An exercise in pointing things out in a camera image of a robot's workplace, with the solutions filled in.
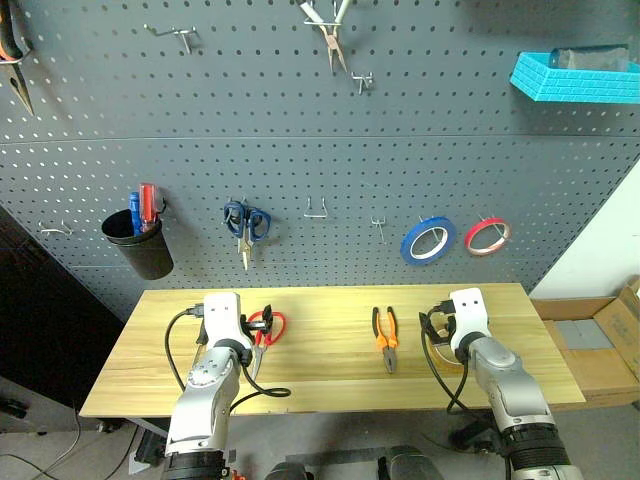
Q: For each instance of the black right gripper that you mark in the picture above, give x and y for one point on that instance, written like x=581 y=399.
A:
x=440 y=312

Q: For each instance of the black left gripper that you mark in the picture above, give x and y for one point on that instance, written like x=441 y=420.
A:
x=252 y=325

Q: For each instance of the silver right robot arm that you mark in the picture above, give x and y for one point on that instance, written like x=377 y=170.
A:
x=510 y=390

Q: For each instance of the dark rounded robot base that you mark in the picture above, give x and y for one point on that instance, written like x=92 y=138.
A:
x=360 y=465

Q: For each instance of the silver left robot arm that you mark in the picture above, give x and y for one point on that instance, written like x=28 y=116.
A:
x=210 y=395

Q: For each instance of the clear tape roll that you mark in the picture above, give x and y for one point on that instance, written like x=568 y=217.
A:
x=445 y=356

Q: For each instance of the orange black combination pliers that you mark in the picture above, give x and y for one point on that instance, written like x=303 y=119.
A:
x=386 y=340

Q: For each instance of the blue tape roll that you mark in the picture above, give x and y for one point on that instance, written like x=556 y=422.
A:
x=428 y=240

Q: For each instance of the light wooden table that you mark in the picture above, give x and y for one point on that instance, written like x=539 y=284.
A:
x=330 y=370

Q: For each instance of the red tape roll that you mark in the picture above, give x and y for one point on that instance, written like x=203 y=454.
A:
x=487 y=236

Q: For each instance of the black pen cup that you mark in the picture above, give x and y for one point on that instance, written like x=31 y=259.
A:
x=142 y=250

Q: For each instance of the wide metal loop hook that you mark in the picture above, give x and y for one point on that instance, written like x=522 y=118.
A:
x=55 y=230
x=316 y=212

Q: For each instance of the grey foam sheet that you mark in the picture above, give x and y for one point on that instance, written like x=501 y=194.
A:
x=582 y=334

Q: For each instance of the brown cardboard box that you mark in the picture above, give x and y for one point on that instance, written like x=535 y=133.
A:
x=595 y=360

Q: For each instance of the black cabinet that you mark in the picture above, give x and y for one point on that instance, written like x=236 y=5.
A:
x=45 y=310

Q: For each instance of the grey perforated pegboard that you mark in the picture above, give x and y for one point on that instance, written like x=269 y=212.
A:
x=320 y=150

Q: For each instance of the short metal pegboard hook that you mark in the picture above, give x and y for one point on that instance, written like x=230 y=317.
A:
x=363 y=81

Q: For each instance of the cyan plastic basket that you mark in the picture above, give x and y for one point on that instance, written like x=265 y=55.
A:
x=575 y=82

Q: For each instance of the long metal pegboard hook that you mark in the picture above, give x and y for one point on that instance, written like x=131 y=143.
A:
x=172 y=32

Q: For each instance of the clear plastic box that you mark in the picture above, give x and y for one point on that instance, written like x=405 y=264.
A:
x=590 y=56

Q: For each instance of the orange black long-nose pliers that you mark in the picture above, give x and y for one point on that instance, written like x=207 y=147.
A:
x=12 y=60

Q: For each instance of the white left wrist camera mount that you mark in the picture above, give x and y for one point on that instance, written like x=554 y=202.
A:
x=224 y=320

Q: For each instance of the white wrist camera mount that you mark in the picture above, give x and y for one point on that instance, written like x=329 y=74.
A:
x=470 y=315
x=224 y=320

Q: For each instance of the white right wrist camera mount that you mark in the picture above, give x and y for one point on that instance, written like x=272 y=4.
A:
x=470 y=315

